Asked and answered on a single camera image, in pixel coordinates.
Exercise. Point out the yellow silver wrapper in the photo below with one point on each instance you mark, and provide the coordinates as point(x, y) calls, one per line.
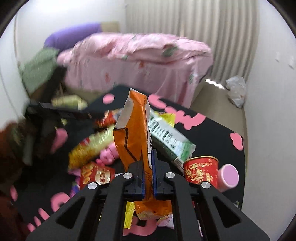
point(129, 211)

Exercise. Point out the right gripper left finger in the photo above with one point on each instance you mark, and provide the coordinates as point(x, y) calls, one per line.
point(135, 188)

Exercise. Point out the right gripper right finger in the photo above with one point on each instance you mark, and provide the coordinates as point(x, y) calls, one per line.
point(161, 189)

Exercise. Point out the red snack packet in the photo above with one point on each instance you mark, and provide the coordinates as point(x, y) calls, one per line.
point(92, 172)

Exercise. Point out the red paper cup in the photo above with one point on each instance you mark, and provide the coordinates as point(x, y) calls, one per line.
point(200, 169)

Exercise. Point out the white plastic bag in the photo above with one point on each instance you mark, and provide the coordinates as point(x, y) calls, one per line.
point(236, 87)

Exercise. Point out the yellow green chips bag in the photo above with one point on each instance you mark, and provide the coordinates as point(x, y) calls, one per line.
point(90, 148)

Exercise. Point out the black pink tablecloth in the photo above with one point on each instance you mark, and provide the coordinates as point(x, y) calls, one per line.
point(201, 214)

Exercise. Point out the orange snack bag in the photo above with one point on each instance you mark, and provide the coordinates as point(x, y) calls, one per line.
point(132, 139)

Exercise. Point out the beige curtain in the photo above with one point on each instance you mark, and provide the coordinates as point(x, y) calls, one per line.
point(228, 27)

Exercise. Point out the purple pillow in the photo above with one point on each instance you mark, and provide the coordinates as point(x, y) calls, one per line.
point(67, 38)

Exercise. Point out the pink floral bed quilt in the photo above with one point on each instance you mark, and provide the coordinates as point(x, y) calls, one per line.
point(163, 64)

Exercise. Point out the green checkered cloth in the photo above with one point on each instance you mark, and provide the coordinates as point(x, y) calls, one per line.
point(39, 69)

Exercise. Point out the green white snack bag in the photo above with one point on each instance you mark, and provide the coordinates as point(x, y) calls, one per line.
point(170, 142)

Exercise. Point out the pink bottle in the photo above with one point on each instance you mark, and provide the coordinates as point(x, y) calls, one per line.
point(228, 177)

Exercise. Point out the left hand brown sleeve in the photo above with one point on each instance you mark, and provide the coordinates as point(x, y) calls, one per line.
point(26, 149)

